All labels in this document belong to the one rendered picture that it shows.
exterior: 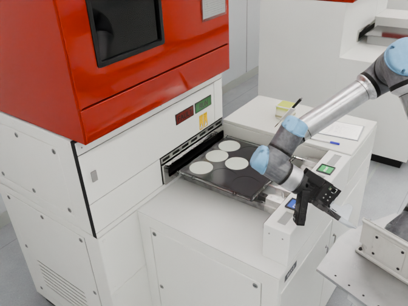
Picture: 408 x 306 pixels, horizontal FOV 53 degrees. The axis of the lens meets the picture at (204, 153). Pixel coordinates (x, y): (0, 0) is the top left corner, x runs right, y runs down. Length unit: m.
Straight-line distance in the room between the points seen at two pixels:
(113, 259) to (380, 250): 0.96
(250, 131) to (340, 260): 0.74
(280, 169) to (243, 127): 0.75
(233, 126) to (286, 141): 0.77
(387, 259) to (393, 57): 0.62
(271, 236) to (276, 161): 0.28
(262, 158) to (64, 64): 0.61
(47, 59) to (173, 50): 0.46
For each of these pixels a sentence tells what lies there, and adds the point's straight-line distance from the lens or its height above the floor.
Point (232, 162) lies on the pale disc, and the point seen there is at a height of 0.90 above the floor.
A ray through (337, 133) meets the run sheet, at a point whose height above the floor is 0.97.
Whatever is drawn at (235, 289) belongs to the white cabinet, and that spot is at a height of 0.67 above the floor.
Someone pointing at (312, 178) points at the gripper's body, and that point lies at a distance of 1.24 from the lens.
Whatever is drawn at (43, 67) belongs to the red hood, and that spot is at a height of 1.45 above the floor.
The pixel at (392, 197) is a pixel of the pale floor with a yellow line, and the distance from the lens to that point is 3.24.
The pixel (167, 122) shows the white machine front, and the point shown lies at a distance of 1.62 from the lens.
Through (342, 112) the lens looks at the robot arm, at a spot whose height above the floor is 1.26.
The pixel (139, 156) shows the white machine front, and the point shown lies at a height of 1.04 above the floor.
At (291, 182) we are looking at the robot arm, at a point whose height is 1.14.
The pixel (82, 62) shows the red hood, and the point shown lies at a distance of 1.22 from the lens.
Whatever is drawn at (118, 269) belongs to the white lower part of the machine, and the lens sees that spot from 1.72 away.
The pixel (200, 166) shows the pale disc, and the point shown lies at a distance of 1.72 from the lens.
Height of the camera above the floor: 1.83
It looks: 31 degrees down
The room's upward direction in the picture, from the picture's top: 3 degrees counter-clockwise
